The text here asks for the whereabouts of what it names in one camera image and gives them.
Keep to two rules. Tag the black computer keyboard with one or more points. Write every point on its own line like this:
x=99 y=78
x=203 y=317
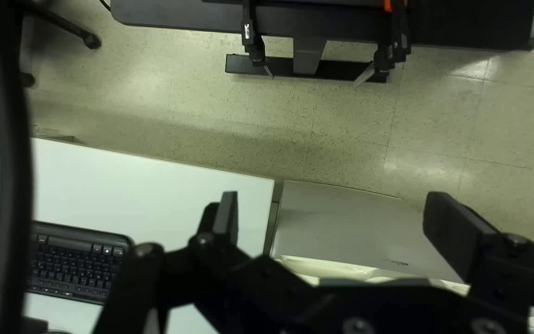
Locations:
x=77 y=263

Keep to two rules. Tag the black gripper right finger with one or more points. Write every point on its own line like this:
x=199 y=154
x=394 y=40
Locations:
x=497 y=265

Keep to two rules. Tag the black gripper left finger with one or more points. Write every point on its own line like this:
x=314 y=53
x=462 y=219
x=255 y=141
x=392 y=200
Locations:
x=154 y=280

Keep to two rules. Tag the white box on floor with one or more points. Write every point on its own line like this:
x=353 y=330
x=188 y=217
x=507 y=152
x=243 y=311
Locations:
x=327 y=232

